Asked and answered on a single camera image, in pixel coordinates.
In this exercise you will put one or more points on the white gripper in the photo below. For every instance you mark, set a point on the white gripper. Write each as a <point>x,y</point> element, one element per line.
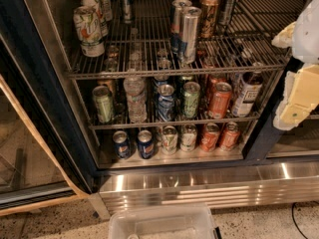
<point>308,37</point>

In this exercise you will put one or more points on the orange soda can middle shelf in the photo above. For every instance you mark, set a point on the orange soda can middle shelf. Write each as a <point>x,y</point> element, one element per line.
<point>220,100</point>

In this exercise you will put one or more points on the black tall energy can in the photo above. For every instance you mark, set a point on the black tall energy can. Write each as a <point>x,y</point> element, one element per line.
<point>226,8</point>

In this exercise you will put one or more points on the green Mountain Dew can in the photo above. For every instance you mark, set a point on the green Mountain Dew can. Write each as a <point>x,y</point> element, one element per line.
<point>190,99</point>

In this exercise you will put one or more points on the left orange can bottom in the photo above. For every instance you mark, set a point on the left orange can bottom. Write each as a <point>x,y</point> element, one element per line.
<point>209,137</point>

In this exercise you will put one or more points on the front gold tall can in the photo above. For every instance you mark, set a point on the front gold tall can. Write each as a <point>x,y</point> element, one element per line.
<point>209,11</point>

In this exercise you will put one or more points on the stainless steel fridge base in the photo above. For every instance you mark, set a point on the stainless steel fridge base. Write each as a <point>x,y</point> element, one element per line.
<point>218,188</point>

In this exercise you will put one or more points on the front silver Red Bull can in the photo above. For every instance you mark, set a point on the front silver Red Bull can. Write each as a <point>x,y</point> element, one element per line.
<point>188,32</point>

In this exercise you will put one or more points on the silver red bull can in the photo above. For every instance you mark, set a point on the silver red bull can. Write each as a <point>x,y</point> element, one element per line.
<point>188,32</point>
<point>175,10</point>

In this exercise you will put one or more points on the right 7up can bottom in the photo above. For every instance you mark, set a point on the right 7up can bottom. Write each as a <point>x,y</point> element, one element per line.
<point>188,137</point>

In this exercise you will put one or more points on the blue Pepsi can middle shelf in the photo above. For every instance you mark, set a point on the blue Pepsi can middle shelf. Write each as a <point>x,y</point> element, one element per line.
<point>165,102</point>

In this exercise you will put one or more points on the left 7up can bottom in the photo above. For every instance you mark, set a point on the left 7up can bottom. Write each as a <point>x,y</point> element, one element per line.
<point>169,140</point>

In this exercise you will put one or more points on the right Pepsi can bottom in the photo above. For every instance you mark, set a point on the right Pepsi can bottom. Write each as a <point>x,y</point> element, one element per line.
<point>145,144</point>

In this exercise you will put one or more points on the pepsi can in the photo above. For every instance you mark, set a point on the pepsi can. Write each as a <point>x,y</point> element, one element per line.
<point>121,144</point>
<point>145,144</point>

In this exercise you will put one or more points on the dark slim can top shelf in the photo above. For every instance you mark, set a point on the dark slim can top shelf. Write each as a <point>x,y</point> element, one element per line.
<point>127,11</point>

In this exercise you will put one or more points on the left Pepsi can bottom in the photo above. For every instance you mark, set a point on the left Pepsi can bottom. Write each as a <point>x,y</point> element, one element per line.
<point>121,144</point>

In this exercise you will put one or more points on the green can middle shelf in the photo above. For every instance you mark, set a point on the green can middle shelf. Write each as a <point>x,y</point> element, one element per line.
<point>103,100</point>

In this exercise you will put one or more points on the open glass fridge door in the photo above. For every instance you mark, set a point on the open glass fridge door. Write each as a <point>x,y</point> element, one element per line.
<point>31,176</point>

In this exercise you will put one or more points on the brown glass drink bottle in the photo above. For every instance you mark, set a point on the brown glass drink bottle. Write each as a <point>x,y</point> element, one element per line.
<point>247,90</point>

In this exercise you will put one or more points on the clear plastic water bottle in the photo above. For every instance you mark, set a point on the clear plastic water bottle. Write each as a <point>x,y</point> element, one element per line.
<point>136,99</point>

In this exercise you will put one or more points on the clear plastic bin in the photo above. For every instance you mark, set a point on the clear plastic bin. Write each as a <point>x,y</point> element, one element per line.
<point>187,221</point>

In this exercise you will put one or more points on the top wire shelf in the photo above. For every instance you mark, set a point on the top wire shelf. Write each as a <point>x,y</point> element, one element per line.
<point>246,40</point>

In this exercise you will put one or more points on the wire shelf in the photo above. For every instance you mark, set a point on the wire shelf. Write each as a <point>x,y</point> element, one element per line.
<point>246,40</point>
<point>122,119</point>

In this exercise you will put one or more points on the middle wire shelf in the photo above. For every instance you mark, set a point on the middle wire shelf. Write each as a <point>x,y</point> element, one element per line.
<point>122,119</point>

